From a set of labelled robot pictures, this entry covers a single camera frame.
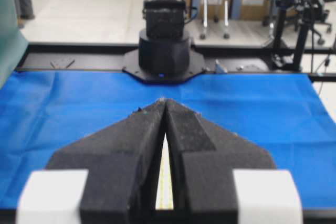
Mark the black table frame rail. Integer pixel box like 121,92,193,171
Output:
15,44,335,82

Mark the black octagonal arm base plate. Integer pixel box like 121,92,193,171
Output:
122,49,206,84

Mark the black camera stand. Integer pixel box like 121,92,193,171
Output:
266,0,319,71

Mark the yellow checked towel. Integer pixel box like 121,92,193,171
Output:
155,135,174,210

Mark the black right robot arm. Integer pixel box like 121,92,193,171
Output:
138,0,303,223

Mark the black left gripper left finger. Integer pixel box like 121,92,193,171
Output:
17,98,166,224

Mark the blue table cloth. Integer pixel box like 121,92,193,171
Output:
1,71,335,208

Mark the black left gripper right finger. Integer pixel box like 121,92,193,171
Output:
163,98,302,224

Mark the black office chair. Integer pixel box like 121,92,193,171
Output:
288,0,336,46

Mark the green curtain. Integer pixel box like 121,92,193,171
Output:
1,0,28,86

